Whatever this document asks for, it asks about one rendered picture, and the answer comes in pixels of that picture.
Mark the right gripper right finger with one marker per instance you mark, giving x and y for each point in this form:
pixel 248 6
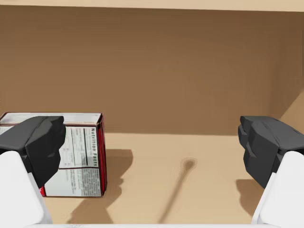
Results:
pixel 266 145

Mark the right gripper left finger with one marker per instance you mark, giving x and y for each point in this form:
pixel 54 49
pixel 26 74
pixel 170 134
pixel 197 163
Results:
pixel 35 147

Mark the pale wooden shelf unit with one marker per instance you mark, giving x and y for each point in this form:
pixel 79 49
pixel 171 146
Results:
pixel 166 78

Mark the red and white carton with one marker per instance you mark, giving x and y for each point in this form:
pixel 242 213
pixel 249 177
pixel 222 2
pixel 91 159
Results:
pixel 80 156

